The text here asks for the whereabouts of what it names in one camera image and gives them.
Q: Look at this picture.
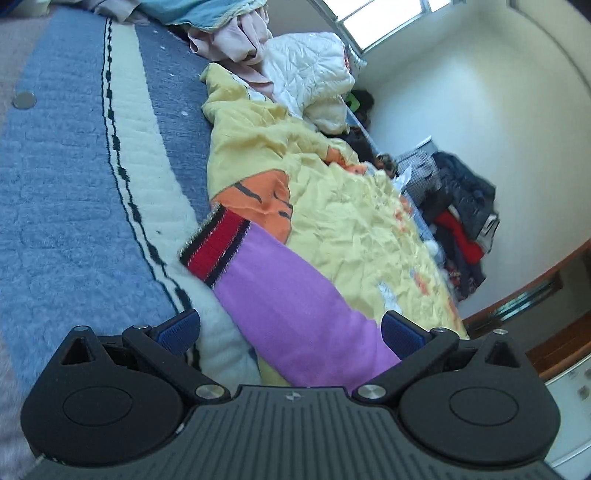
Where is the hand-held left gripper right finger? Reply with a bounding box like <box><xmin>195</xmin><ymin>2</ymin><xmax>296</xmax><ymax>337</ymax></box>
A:
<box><xmin>352</xmin><ymin>310</ymin><xmax>529</xmax><ymax>409</ymax></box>

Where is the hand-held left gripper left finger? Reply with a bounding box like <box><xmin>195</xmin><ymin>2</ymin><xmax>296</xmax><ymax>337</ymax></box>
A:
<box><xmin>50</xmin><ymin>308</ymin><xmax>232</xmax><ymax>407</ymax></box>

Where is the purple sweater with red trim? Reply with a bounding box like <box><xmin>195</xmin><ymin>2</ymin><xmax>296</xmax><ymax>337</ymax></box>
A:
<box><xmin>179</xmin><ymin>204</ymin><xmax>402</xmax><ymax>388</ymax></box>

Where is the pile of dark and red clothes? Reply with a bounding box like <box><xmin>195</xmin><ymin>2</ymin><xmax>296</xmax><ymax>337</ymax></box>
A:
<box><xmin>394</xmin><ymin>150</ymin><xmax>502</xmax><ymax>301</ymax></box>

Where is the yellow bedsheet with orange print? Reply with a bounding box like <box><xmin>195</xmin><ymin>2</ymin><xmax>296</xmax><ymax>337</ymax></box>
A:
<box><xmin>199</xmin><ymin>62</ymin><xmax>469</xmax><ymax>386</ymax></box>

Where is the blue and cream striped blanket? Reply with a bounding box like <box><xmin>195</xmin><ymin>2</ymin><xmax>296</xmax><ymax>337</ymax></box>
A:
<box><xmin>0</xmin><ymin>7</ymin><xmax>264</xmax><ymax>467</ymax></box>

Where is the white appliance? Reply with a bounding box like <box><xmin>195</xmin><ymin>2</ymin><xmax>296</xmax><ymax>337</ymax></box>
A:
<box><xmin>542</xmin><ymin>355</ymin><xmax>591</xmax><ymax>480</ymax></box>

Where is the black bag with green patch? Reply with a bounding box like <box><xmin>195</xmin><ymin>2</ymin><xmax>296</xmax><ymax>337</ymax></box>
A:
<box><xmin>344</xmin><ymin>89</ymin><xmax>377</xmax><ymax>134</ymax></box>

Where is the white quilted jacket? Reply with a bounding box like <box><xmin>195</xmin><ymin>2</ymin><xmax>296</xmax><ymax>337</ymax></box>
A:
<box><xmin>259</xmin><ymin>31</ymin><xmax>356</xmax><ymax>136</ymax></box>

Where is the pink garment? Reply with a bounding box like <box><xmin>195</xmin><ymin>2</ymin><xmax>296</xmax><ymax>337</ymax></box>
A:
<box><xmin>187</xmin><ymin>8</ymin><xmax>275</xmax><ymax>100</ymax></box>

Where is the window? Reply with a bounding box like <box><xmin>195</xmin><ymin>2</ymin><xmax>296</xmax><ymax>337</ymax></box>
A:
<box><xmin>323</xmin><ymin>0</ymin><xmax>467</xmax><ymax>54</ymax></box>

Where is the teal cloth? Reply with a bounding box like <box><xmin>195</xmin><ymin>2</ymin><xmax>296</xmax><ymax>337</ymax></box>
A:
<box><xmin>139</xmin><ymin>0</ymin><xmax>269</xmax><ymax>32</ymax></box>

